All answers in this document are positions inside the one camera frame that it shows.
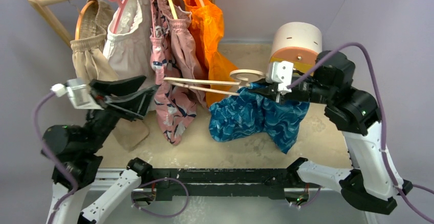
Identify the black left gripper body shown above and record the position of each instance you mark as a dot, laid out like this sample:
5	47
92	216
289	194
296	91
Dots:
117	105

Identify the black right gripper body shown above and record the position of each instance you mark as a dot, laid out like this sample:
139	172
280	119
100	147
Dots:
307	90

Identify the blue leaf-print shorts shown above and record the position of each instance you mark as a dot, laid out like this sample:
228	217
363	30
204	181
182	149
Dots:
237	117

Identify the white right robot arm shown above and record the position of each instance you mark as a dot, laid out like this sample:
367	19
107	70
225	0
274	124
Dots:
367	186

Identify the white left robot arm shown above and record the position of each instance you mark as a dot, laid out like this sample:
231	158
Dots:
73	148

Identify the pink navy patterned shorts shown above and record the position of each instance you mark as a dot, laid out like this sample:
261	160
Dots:
175	108

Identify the white shorts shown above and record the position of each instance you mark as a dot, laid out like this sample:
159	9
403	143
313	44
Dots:
128	50

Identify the beige shorts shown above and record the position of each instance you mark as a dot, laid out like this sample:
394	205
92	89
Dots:
90	63

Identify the dusty pink shorts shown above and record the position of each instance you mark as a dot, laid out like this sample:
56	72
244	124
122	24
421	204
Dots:
187	44

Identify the orange hanger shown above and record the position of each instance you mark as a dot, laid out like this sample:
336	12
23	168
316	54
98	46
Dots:
81	17

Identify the thin pink hanger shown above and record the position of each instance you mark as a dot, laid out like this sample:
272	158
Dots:
152	14

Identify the orange shorts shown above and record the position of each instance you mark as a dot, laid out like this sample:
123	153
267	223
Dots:
207	28

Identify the round pastel drawer box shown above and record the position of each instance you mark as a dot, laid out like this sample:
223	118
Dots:
298	43

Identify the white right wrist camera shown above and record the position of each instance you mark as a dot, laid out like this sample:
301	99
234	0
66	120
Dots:
280	76

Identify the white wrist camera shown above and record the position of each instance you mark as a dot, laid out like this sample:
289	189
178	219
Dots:
280	76
78	94

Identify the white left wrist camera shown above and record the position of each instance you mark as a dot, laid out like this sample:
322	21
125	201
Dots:
78	94

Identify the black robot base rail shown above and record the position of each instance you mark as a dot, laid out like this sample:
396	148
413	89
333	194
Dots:
272	183

